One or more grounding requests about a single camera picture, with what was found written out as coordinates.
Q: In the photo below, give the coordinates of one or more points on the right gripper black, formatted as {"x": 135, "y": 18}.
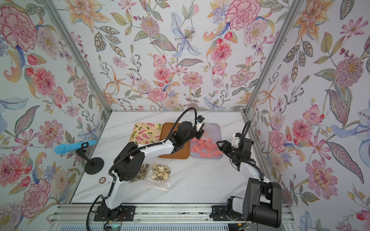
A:
{"x": 225, "y": 147}

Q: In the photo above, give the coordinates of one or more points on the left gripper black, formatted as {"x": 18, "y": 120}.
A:
{"x": 199, "y": 131}

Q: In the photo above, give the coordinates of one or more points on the bag of cream cookies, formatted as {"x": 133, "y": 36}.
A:
{"x": 158, "y": 176}

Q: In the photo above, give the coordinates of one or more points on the bag of pink cookies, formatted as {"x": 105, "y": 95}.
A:
{"x": 211, "y": 130}

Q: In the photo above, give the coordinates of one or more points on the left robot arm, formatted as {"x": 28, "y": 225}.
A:
{"x": 128, "y": 163}

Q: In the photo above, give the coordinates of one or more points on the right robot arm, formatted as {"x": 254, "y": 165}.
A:
{"x": 262, "y": 202}

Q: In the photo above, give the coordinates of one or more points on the pile of pink cookies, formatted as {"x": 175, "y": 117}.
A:
{"x": 204, "y": 149}

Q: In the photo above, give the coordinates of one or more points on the bag of brown cookies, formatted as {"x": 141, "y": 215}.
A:
{"x": 142, "y": 172}

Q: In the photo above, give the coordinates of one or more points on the lilac plastic tray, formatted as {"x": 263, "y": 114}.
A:
{"x": 206, "y": 147}

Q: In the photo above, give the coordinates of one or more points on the floral pattern tray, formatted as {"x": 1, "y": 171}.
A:
{"x": 146, "y": 133}

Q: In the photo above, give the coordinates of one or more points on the black microphone stand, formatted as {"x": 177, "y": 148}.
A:
{"x": 92, "y": 166}

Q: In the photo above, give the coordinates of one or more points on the blue microphone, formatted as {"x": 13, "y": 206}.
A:
{"x": 67, "y": 148}

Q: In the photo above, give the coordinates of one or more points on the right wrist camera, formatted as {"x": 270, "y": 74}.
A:
{"x": 236, "y": 138}

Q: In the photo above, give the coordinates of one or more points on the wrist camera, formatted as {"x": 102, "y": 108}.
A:
{"x": 236, "y": 138}
{"x": 200, "y": 121}

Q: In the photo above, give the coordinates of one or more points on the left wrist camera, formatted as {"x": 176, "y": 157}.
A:
{"x": 200, "y": 121}

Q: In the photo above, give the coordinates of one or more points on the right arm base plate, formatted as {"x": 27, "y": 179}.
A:
{"x": 221, "y": 213}

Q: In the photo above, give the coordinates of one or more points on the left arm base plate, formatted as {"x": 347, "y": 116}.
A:
{"x": 122, "y": 213}

